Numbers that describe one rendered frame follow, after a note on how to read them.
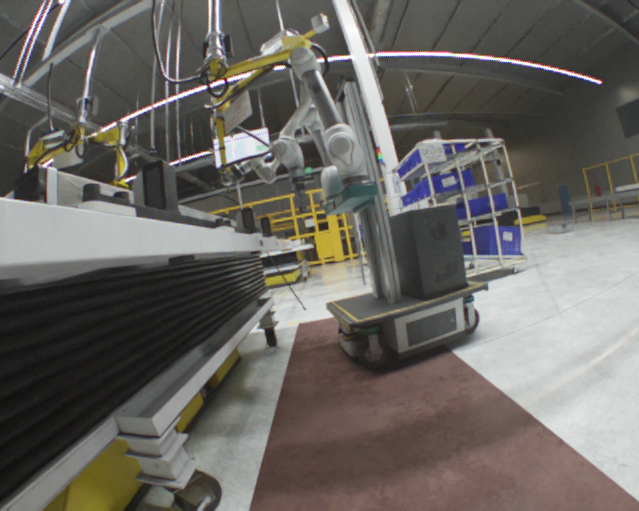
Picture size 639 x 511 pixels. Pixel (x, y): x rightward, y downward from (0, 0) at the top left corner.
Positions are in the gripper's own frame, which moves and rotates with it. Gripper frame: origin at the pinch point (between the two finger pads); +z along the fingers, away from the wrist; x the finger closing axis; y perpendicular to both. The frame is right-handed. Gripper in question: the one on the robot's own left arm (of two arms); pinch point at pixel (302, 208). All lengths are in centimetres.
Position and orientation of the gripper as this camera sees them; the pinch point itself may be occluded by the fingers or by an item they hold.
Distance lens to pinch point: 157.6
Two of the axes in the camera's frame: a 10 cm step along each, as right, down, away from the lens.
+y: -9.7, 1.9, -1.6
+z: 1.8, 9.8, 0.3
